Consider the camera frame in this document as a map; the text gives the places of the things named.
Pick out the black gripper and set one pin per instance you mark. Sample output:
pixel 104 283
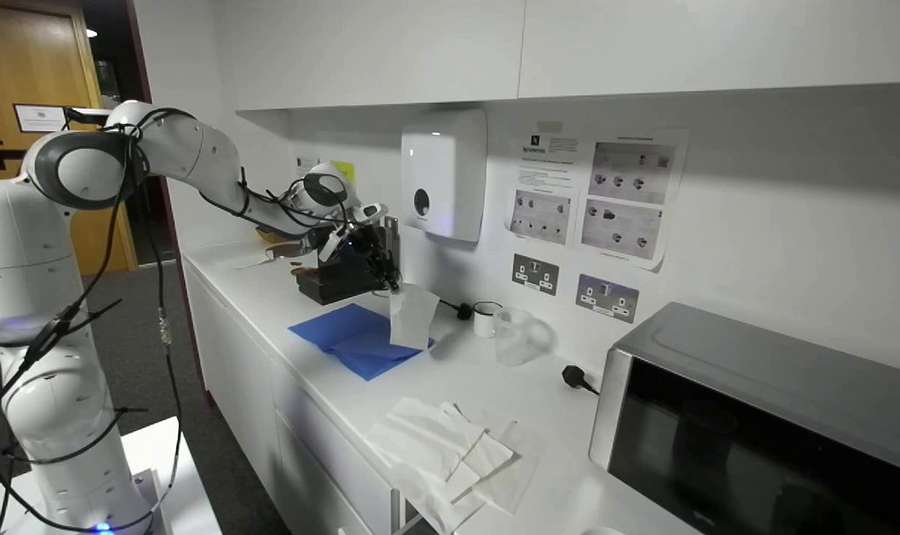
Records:
pixel 372 243

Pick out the blue placemat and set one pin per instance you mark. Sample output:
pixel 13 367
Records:
pixel 353 342

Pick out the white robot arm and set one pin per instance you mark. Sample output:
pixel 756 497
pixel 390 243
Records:
pixel 32 269

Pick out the black coffee machine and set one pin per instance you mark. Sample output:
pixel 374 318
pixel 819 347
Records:
pixel 340 283

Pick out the white paper towel dispenser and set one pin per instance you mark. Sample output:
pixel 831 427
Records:
pixel 438 180

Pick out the green yellow poster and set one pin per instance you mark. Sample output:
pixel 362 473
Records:
pixel 346 171

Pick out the white laminated notice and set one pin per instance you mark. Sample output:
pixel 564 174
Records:
pixel 540 189
pixel 628 196

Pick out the white base cabinet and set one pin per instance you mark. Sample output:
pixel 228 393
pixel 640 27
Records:
pixel 260 406

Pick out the black microwave plug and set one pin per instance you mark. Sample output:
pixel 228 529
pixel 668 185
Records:
pixel 573 375

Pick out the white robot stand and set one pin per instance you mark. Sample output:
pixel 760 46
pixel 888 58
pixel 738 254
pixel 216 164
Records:
pixel 170 476

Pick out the white door sign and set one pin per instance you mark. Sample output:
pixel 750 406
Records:
pixel 40 118

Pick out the silver microwave oven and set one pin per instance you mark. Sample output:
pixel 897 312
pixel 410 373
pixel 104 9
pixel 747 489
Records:
pixel 763 427

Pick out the wooden door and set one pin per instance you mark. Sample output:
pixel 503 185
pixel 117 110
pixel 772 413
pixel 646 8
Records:
pixel 26 61

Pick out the steel wall socket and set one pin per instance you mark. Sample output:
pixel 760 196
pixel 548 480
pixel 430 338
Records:
pixel 534 275
pixel 606 299

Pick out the white wall cabinet unit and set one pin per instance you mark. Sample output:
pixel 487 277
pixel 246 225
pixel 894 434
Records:
pixel 568 46

